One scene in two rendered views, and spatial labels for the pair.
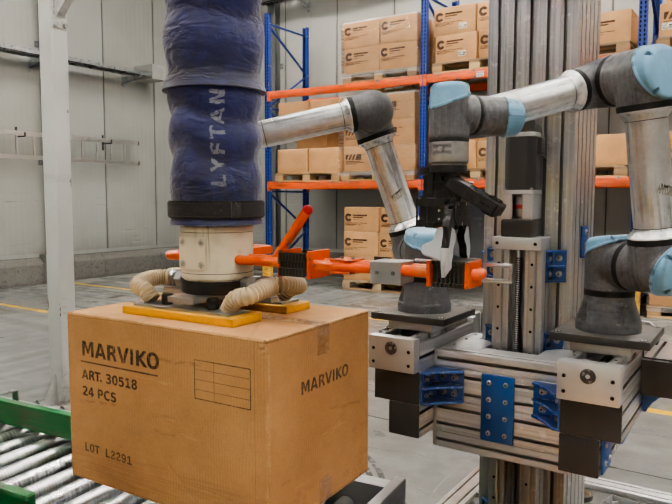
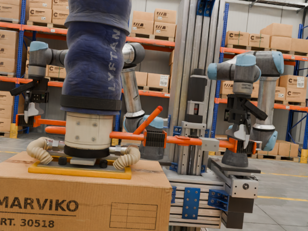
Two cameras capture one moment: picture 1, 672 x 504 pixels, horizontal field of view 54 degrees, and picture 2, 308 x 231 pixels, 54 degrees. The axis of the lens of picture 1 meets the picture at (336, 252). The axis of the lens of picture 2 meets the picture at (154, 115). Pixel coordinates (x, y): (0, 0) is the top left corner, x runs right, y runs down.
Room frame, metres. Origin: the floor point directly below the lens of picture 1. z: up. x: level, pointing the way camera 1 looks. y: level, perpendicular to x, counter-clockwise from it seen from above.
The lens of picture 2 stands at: (0.54, 0.78, 1.36)
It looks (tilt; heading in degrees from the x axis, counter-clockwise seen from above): 3 degrees down; 322
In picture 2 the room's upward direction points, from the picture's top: 6 degrees clockwise
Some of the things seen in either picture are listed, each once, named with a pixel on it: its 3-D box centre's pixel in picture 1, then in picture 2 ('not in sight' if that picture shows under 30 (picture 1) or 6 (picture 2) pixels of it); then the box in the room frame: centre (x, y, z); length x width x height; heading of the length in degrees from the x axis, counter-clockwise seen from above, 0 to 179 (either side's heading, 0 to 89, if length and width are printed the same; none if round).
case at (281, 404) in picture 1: (220, 392); (82, 217); (1.57, 0.28, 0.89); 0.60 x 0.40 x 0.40; 58
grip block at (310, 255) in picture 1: (303, 262); (154, 138); (1.44, 0.07, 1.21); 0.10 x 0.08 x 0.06; 148
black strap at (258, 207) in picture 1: (217, 208); (91, 102); (1.58, 0.28, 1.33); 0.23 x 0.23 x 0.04
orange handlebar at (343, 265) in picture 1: (314, 257); (139, 133); (1.57, 0.05, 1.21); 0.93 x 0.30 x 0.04; 58
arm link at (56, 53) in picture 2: not in sight; (61, 58); (1.93, 0.28, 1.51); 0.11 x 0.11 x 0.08; 6
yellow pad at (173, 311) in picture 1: (189, 306); (82, 166); (1.49, 0.33, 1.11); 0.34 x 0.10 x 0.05; 58
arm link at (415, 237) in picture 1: (424, 251); (151, 127); (1.88, -0.25, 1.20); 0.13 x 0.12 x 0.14; 6
